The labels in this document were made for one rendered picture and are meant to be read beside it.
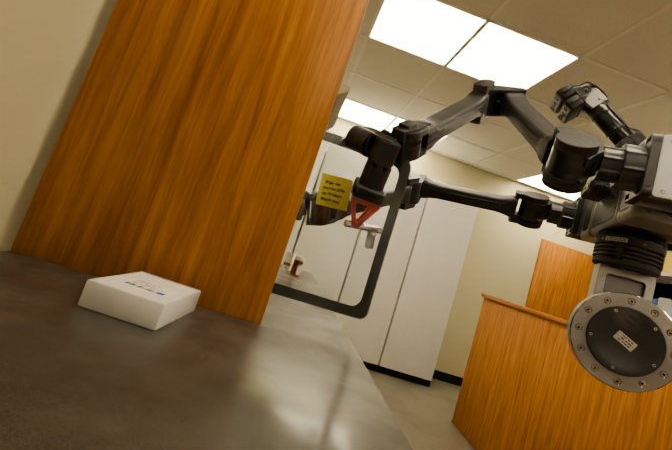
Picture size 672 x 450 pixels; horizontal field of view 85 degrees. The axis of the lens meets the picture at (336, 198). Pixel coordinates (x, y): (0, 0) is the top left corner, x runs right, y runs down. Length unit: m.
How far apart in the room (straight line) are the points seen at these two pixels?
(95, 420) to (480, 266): 4.81
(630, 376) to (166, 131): 1.08
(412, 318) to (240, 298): 3.59
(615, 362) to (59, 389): 0.96
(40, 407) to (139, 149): 0.54
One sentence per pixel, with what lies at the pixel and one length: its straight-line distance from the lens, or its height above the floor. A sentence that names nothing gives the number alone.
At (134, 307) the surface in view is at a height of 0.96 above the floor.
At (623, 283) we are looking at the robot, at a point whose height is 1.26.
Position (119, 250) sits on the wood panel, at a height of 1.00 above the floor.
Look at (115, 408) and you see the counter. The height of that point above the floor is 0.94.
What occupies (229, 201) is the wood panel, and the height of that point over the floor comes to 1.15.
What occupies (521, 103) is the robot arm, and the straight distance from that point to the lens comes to 1.10.
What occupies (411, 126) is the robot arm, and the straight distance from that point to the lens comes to 0.81.
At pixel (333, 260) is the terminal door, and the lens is 0.87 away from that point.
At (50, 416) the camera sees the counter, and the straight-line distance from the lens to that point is 0.40.
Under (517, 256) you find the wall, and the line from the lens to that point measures 5.29.
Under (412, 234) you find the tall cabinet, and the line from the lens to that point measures 4.19.
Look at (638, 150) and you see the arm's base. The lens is 0.89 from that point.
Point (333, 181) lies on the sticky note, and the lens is 0.88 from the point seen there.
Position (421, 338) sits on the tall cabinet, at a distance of 4.37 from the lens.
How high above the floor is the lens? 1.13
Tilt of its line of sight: 7 degrees up
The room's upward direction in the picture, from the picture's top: 18 degrees clockwise
